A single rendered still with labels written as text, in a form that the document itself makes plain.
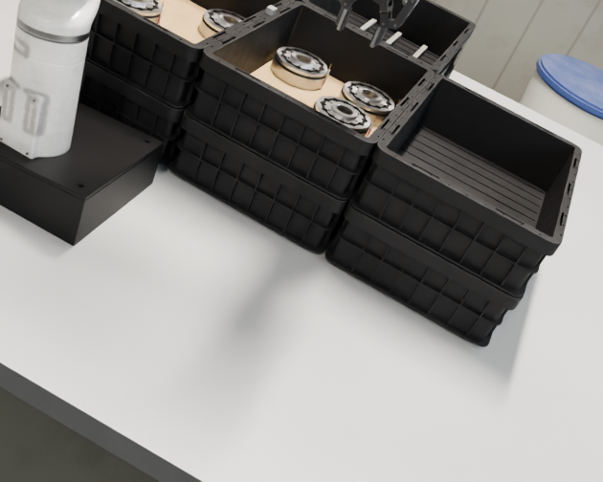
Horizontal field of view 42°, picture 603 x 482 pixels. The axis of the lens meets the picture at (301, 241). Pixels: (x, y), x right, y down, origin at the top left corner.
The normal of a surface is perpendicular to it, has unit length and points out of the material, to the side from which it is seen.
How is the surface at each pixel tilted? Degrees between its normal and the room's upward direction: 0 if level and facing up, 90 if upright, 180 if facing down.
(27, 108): 88
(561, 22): 90
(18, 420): 0
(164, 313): 0
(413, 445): 0
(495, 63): 90
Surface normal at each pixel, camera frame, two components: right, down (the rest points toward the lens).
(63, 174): 0.30, -0.79
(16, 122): -0.42, 0.39
